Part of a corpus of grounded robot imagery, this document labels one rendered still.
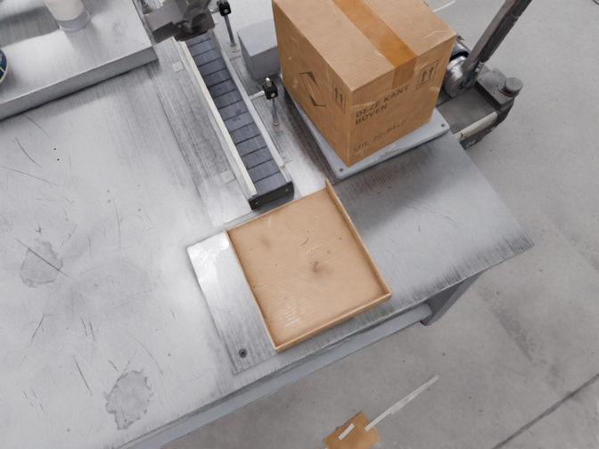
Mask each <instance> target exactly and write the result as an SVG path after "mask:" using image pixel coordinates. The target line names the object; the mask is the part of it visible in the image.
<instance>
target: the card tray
mask: <svg viewBox="0 0 599 449"><path fill-rule="evenodd" d="M221 226H222V228H223V230H224V233H225V235H226V238H227V240H228V242H229V245H230V247H231V249H232V251H233V253H234V257H235V259H236V261H237V264H238V266H239V267H240V270H241V272H242V276H243V278H244V280H245V282H246V284H247V287H248V289H249V291H250V294H251V296H252V299H253V301H254V303H255V306H256V308H257V309H258V313H259V315H260V318H261V320H262V322H263V324H264V326H265V328H266V331H267V334H268V337H269V338H270V340H271V343H272V345H273V347H274V350H275V352H276V353H279V352H281V351H283V350H284V349H286V348H288V347H292V346H294V345H296V344H298V343H300V342H301V341H303V340H305V339H308V338H310V337H312V336H315V335H316V334H318V333H320V332H322V331H325V330H327V329H329V328H331V327H332V326H334V325H337V324H339V323H341V322H344V321H346V320H348V319H349V318H351V317H353V316H355V315H357V314H361V313H363V312H364V311H366V310H368V309H370V308H372V307H374V306H377V305H379V304H381V303H383V302H385V301H387V300H389V299H390V298H391V296H392V292H391V290H390V288H389V286H388V284H387V283H386V281H385V280H384V278H383V277H382V274H381V272H380V270H379V269H378V267H377V265H376V264H375V263H374V261H373V258H372V257H371V255H370V253H369V251H368V249H367V248H366V246H365V244H364V243H363V241H362V239H361V237H360V236H359V234H358V232H357V230H356V228H355V226H354V225H353V223H352V222H351V220H350V218H349V216H348V214H347V212H346V210H345V209H344V207H343V206H342V204H341V202H340V200H339V198H338V196H337V195H336V193H335V191H334V189H333V188H332V186H331V184H330V183H329V181H328V179H327V178H325V187H323V188H321V189H319V190H316V191H314V192H311V193H309V194H307V195H305V196H303V197H300V198H298V199H296V200H293V201H291V202H289V203H286V204H284V205H282V206H281V207H278V208H275V209H272V210H270V211H268V212H266V213H264V214H262V215H260V216H256V217H254V218H252V219H251V220H248V221H246V222H244V223H241V224H238V225H237V226H234V227H232V228H230V229H228V230H226V229H225V227H224V226H223V224H222V225H221Z"/></svg>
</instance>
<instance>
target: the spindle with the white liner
mask: <svg viewBox="0 0 599 449"><path fill-rule="evenodd" d="M43 1H44V2H45V4H46V6H47V8H48V9H49V11H50V12H51V13H52V15H53V17H54V18H55V19H56V20H57V21H58V25H59V27H60V28H61V29H62V30H64V31H69V32H72V31H77V30H80V29H82V28H83V27H84V26H85V25H86V24H87V23H88V22H89V20H90V14H89V12H88V10H86V9H85V6H84V5H83V3H82V2H81V1H80V0H43Z"/></svg>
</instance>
